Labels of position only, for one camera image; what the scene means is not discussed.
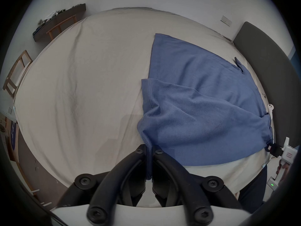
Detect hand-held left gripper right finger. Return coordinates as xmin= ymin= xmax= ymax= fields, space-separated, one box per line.
xmin=152 ymin=145 xmax=243 ymax=226

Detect dark wall shelf with clutter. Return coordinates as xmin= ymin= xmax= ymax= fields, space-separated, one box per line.
xmin=32 ymin=3 xmax=86 ymax=42

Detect person's legs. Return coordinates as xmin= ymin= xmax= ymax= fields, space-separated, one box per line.
xmin=238 ymin=165 xmax=269 ymax=214

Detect bed with beige sheet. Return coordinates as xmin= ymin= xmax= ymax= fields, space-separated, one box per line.
xmin=13 ymin=7 xmax=275 ymax=208

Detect wooden chair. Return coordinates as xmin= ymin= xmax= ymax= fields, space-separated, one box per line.
xmin=46 ymin=15 xmax=77 ymax=41
xmin=2 ymin=50 xmax=34 ymax=100

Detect dark padded headboard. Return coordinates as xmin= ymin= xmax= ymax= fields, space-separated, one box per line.
xmin=233 ymin=21 xmax=299 ymax=150

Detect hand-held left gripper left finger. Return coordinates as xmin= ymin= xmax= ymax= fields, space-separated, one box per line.
xmin=56 ymin=144 xmax=148 ymax=226

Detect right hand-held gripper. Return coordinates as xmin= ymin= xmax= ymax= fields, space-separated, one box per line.
xmin=265 ymin=137 xmax=299 ymax=191

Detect person's right hand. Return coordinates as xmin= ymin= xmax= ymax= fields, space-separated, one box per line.
xmin=276 ymin=160 xmax=291 ymax=183

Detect blue shirt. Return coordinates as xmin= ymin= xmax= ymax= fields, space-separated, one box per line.
xmin=137 ymin=33 xmax=274 ymax=181

